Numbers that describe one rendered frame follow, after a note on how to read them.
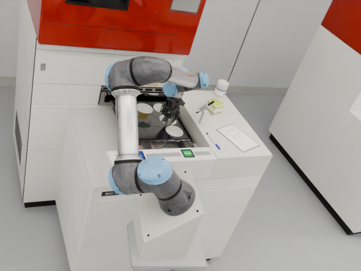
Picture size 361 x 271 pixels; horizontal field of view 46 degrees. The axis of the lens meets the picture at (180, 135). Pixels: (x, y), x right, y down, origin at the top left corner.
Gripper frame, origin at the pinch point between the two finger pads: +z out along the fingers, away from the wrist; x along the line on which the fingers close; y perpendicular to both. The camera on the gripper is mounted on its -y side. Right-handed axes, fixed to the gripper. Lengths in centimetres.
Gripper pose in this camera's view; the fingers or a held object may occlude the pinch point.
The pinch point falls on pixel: (167, 123)
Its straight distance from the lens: 233.4
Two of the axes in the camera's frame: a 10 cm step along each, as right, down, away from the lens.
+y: -5.1, 3.8, -7.7
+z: -2.7, 7.8, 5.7
